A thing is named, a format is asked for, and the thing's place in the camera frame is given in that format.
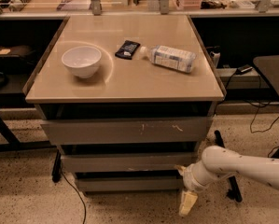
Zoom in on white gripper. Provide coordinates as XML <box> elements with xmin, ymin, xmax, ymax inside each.
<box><xmin>174</xmin><ymin>163</ymin><xmax>208</xmax><ymax>217</ymax></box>

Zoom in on grey bottom drawer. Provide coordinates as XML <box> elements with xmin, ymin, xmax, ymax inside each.
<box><xmin>75</xmin><ymin>170</ymin><xmax>183</xmax><ymax>192</ymax></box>

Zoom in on grey drawer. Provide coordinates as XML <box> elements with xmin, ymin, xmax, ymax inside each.
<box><xmin>61</xmin><ymin>152</ymin><xmax>197</xmax><ymax>173</ymax></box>
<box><xmin>41</xmin><ymin>117</ymin><xmax>212</xmax><ymax>145</ymax></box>
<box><xmin>75</xmin><ymin>170</ymin><xmax>183</xmax><ymax>192</ymax></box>

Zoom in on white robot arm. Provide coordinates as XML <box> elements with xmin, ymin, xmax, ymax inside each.
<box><xmin>175</xmin><ymin>146</ymin><xmax>279</xmax><ymax>217</ymax></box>

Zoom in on grey middle drawer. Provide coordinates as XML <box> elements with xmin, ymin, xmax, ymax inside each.
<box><xmin>61</xmin><ymin>152</ymin><xmax>197</xmax><ymax>173</ymax></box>

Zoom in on grey top drawer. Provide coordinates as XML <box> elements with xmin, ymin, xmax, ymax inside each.
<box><xmin>41</xmin><ymin>117</ymin><xmax>212</xmax><ymax>145</ymax></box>

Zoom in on beige top drawer cabinet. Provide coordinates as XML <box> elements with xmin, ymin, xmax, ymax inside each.
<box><xmin>22</xmin><ymin>14</ymin><xmax>227</xmax><ymax>195</ymax></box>

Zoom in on black table leg bar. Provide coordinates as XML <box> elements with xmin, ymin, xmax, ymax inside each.
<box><xmin>214</xmin><ymin>130</ymin><xmax>243</xmax><ymax>203</ymax></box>

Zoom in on clear plastic water bottle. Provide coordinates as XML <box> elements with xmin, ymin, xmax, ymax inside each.
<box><xmin>140</xmin><ymin>45</ymin><xmax>196</xmax><ymax>73</ymax></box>

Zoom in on black power adapter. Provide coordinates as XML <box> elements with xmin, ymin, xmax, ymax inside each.
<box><xmin>235</xmin><ymin>64</ymin><xmax>253</xmax><ymax>75</ymax></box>

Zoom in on dark round side table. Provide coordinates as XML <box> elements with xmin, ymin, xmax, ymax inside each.
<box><xmin>253</xmin><ymin>55</ymin><xmax>279</xmax><ymax>97</ymax></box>

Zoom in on dark snack packet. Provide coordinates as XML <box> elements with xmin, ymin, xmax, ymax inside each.
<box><xmin>115</xmin><ymin>40</ymin><xmax>140</xmax><ymax>60</ymax></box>

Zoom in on white ceramic bowl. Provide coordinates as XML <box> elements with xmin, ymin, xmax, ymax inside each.
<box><xmin>62</xmin><ymin>46</ymin><xmax>102</xmax><ymax>78</ymax></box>

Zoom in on black floor cable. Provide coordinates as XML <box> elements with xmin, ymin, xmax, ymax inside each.
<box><xmin>60</xmin><ymin>170</ymin><xmax>88</xmax><ymax>224</ymax></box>

